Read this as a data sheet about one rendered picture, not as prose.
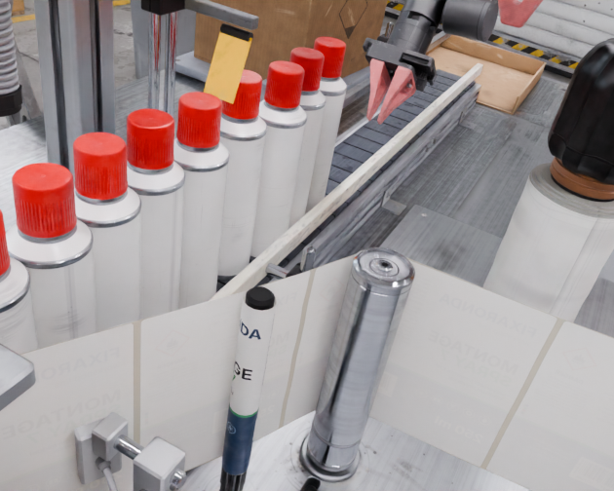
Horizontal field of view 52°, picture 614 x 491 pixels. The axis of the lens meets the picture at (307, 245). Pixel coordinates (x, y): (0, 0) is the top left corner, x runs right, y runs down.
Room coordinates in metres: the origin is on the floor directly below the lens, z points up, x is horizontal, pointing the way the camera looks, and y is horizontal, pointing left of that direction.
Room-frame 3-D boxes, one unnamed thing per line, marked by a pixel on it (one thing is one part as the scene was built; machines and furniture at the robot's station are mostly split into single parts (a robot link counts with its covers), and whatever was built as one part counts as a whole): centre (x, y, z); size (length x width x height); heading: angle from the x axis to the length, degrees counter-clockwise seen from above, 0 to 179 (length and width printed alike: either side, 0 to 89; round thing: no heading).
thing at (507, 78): (1.43, -0.29, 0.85); 0.30 x 0.26 x 0.04; 158
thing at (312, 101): (0.61, 0.03, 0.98); 0.05 x 0.05 x 0.20
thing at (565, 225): (0.47, -0.21, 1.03); 0.09 x 0.09 x 0.30
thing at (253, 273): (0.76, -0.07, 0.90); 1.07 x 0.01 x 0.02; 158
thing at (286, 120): (0.56, 0.05, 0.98); 0.05 x 0.05 x 0.20
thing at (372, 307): (0.31, -0.05, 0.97); 0.05 x 0.05 x 0.19
